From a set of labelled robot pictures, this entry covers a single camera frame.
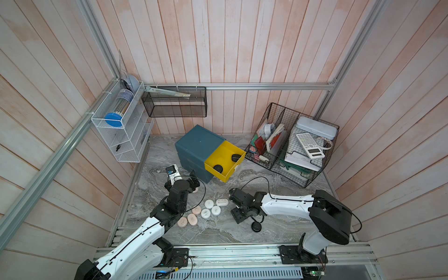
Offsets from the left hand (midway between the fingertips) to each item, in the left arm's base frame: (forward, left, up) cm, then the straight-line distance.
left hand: (186, 175), depth 80 cm
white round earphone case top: (-7, -10, -16) cm, 20 cm away
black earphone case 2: (+11, -24, -1) cm, 26 cm away
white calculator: (+15, -61, +5) cm, 63 cm away
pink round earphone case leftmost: (-16, +2, -15) cm, 23 cm away
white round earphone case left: (-13, -9, -15) cm, 21 cm away
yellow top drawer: (+13, -17, -2) cm, 22 cm away
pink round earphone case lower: (-15, -3, -14) cm, 21 cm away
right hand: (-11, -25, -18) cm, 33 cm away
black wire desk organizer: (+16, -53, +3) cm, 55 cm away
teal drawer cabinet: (+14, -3, +4) cm, 15 cm away
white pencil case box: (+24, -71, +7) cm, 75 cm away
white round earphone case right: (-11, -14, -16) cm, 24 cm away
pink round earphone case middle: (-11, -4, -16) cm, 19 cm away
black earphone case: (+5, -15, -1) cm, 16 cm away
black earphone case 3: (-19, -33, -15) cm, 41 cm away
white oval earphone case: (-7, -17, -15) cm, 24 cm away
